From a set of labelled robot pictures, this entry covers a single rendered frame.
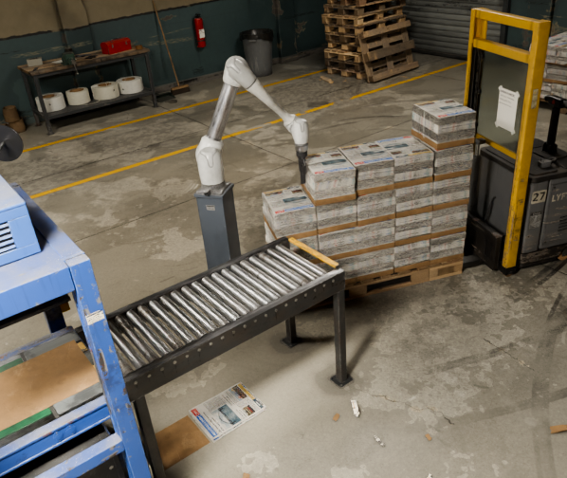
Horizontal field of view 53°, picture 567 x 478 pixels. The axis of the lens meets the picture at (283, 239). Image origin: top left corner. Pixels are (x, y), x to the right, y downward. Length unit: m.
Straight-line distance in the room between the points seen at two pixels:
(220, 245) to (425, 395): 1.62
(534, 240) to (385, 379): 1.71
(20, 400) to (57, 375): 0.19
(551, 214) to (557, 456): 1.92
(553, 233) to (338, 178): 1.82
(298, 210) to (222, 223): 0.51
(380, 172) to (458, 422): 1.64
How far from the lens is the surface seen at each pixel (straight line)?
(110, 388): 2.40
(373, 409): 3.51
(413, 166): 4.04
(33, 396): 2.79
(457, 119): 4.08
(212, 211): 3.79
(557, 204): 4.68
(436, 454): 3.33
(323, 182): 3.77
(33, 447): 2.64
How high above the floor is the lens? 2.53
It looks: 29 degrees down
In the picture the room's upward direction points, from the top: 5 degrees counter-clockwise
